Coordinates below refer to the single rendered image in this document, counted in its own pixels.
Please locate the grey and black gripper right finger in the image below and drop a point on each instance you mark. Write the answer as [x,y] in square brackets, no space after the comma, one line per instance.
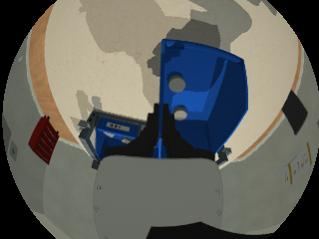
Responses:
[176,146]

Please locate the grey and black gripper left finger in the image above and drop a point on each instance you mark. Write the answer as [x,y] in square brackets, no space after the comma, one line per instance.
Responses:
[143,145]

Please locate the blue bin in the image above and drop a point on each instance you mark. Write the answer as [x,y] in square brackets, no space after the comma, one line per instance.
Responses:
[156,151]
[118,128]
[215,96]

